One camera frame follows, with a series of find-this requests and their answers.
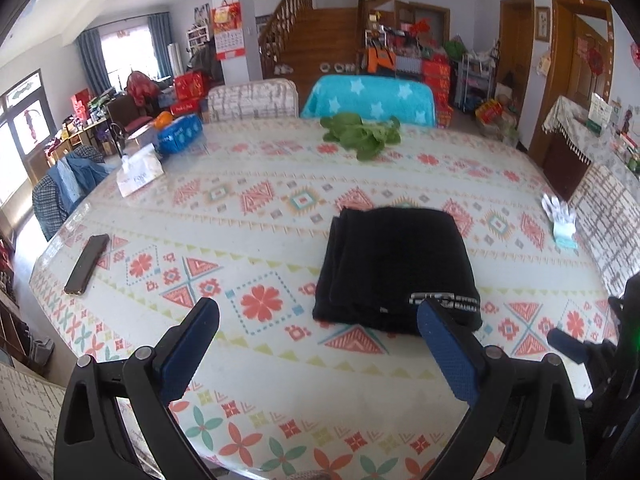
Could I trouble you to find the orange fruit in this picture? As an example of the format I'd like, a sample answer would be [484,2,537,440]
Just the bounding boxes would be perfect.
[153,110,174,131]

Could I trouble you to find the red wall calendar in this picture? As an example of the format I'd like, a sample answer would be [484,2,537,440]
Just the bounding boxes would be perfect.
[212,1,245,61]

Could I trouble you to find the white work glove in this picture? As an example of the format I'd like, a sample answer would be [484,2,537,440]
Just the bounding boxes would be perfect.
[541,194,578,249]

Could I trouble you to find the green leafy vegetable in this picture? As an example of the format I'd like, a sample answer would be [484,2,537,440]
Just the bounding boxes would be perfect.
[320,112,401,162]

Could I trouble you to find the turquoise star covered chair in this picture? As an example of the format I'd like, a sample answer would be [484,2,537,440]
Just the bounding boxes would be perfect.
[300,75,437,128]

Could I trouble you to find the blue tissue pack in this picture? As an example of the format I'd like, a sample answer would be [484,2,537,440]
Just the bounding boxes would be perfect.
[156,114,203,155]

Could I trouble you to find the blue jacket on chair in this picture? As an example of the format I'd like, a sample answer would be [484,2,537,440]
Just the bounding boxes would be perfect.
[32,145,111,240]

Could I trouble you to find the patterned tablecloth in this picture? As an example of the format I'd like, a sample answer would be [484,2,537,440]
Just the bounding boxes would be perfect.
[30,118,615,479]

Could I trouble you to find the wooden staircase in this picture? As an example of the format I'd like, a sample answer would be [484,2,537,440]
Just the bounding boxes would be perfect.
[258,0,393,99]

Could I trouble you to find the lace covered side cabinet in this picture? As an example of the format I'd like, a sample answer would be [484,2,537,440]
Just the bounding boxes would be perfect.
[541,96,639,200]

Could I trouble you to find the black pants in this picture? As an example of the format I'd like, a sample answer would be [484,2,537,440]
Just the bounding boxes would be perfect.
[312,207,482,336]

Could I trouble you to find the plaid covered right chair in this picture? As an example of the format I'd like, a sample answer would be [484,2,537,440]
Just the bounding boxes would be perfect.
[570,164,639,296]

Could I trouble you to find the grey plaid covered chair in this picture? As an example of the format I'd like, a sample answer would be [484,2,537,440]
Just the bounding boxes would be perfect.
[207,78,299,122]

